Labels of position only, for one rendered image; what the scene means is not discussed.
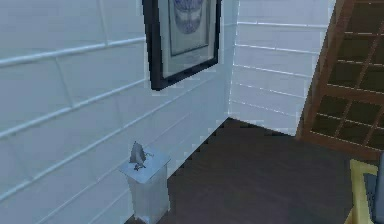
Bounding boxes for black framed wall picture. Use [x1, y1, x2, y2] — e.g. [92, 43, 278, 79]
[142, 0, 223, 92]

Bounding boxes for yellow wooden table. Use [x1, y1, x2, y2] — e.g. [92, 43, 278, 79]
[344, 158, 380, 224]

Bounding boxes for white pedestal stand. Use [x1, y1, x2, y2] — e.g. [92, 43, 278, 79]
[118, 148, 172, 224]

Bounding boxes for small grey statuette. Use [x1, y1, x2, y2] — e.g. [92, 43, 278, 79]
[129, 140, 155, 172]

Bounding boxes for grey blue chair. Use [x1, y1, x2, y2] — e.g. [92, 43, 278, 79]
[363, 155, 384, 224]

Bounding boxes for brown wooden lattice shelf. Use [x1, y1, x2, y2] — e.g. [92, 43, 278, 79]
[295, 0, 384, 162]

